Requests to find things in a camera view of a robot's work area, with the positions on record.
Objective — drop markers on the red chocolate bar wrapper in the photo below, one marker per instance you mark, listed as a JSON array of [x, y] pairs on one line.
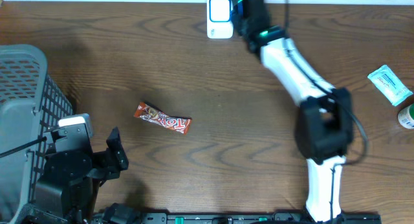
[[152, 115]]

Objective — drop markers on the green lid seasoning jar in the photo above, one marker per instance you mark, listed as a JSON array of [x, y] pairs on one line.
[[405, 117]]

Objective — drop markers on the teal wet wipes pack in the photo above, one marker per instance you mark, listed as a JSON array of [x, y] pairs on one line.
[[388, 83]]

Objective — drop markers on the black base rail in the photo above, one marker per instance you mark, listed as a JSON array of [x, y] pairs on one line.
[[163, 218]]

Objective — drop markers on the grey plastic mesh basket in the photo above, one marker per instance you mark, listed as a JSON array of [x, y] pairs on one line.
[[31, 103]]

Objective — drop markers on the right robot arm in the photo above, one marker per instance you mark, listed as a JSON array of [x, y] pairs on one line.
[[323, 128]]

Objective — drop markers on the white barcode scanner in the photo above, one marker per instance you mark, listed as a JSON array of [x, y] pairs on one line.
[[218, 19]]

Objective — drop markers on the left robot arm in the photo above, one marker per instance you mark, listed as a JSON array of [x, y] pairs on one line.
[[67, 189]]

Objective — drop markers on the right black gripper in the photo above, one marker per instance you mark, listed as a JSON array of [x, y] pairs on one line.
[[237, 19]]

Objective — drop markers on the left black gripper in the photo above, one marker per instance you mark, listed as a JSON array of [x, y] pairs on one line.
[[109, 169]]

